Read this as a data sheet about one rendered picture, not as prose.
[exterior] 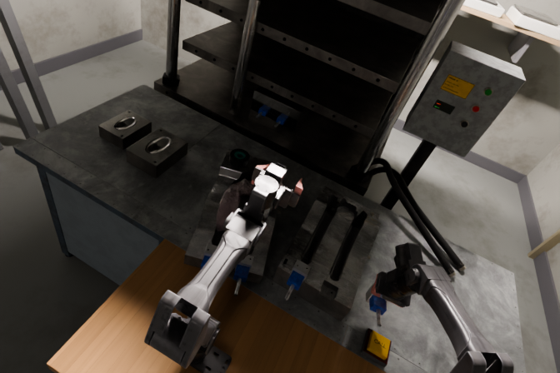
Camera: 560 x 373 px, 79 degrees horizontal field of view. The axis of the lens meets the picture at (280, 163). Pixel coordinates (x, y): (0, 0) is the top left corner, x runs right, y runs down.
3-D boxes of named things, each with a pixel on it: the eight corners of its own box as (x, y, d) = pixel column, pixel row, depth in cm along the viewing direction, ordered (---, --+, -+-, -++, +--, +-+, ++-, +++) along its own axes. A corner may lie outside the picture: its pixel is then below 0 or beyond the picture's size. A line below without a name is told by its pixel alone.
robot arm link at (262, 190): (254, 168, 81) (228, 197, 72) (287, 184, 79) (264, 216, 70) (245, 201, 88) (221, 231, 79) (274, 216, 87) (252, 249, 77)
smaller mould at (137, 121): (123, 150, 143) (122, 139, 140) (99, 136, 146) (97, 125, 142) (152, 131, 156) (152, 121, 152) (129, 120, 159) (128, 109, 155)
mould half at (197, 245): (259, 284, 114) (266, 266, 107) (183, 263, 112) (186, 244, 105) (280, 183, 152) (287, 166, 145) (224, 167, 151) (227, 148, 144)
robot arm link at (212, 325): (201, 309, 93) (165, 314, 62) (222, 321, 91) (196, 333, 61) (188, 331, 90) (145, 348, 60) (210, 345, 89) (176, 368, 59)
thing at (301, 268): (290, 308, 103) (295, 300, 100) (276, 299, 104) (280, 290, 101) (306, 275, 113) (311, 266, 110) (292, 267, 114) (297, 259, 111)
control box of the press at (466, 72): (367, 281, 221) (527, 83, 126) (325, 258, 226) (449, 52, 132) (374, 257, 237) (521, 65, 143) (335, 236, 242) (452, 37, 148)
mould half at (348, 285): (341, 321, 111) (357, 302, 102) (272, 280, 116) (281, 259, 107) (373, 222, 148) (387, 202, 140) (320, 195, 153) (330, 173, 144)
